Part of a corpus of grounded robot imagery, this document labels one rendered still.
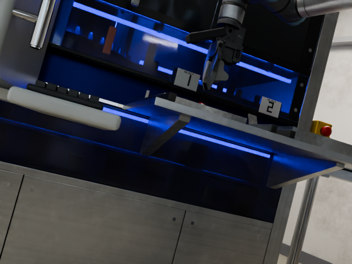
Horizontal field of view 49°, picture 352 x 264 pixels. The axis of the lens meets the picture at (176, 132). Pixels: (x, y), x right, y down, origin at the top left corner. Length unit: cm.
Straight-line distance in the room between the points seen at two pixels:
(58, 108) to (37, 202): 63
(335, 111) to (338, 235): 127
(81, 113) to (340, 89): 392
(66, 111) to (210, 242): 88
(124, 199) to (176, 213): 19
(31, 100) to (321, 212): 379
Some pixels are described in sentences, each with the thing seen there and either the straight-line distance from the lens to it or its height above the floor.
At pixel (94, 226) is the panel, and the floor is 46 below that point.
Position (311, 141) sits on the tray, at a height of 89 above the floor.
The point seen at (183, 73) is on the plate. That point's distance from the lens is 134.
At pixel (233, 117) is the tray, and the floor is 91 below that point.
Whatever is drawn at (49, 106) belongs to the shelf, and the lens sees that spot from 71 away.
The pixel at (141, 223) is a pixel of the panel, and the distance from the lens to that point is 134.
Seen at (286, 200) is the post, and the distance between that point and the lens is 155.
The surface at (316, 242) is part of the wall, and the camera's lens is 429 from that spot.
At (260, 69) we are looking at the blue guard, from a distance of 147.
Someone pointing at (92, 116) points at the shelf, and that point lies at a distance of 70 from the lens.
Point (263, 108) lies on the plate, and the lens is 146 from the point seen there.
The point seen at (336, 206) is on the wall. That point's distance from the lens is 421.
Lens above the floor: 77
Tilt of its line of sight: 3 degrees up
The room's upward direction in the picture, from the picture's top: 15 degrees clockwise
